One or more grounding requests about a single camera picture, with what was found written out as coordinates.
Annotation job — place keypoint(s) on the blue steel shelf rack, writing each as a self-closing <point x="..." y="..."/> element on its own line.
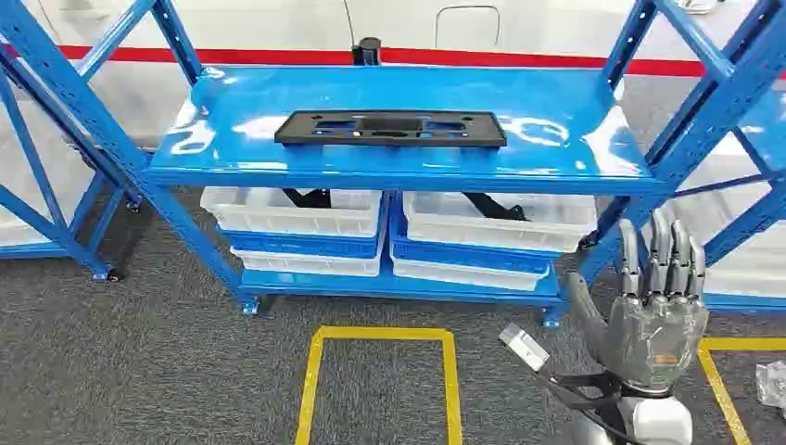
<point x="31" y="250"/>
<point x="737" y="303"/>
<point x="368" y="89"/>

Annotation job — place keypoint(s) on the white plastic bin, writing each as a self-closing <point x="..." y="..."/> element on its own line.
<point x="295" y="218"/>
<point x="307" y="264"/>
<point x="491" y="233"/>
<point x="466" y="274"/>

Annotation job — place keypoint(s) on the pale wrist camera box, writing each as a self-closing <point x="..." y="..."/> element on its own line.
<point x="525" y="347"/>

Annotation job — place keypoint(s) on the blue plastic bin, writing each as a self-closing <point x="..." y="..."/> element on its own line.
<point x="301" y="245"/>
<point x="466" y="255"/>

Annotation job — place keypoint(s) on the clear plastic bag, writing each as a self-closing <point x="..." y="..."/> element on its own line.
<point x="774" y="384"/>

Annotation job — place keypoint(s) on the black round post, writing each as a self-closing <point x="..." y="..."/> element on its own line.
<point x="367" y="52"/>

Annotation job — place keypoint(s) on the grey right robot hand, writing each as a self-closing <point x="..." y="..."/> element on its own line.
<point x="651" y="344"/>

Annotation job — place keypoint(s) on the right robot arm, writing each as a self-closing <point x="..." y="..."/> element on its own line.
<point x="663" y="424"/>

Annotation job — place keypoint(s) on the black plastic plate with holes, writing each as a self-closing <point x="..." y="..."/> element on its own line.
<point x="295" y="132"/>

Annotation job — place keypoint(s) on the black plastic part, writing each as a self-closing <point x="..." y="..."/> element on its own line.
<point x="310" y="198"/>
<point x="491" y="206"/>

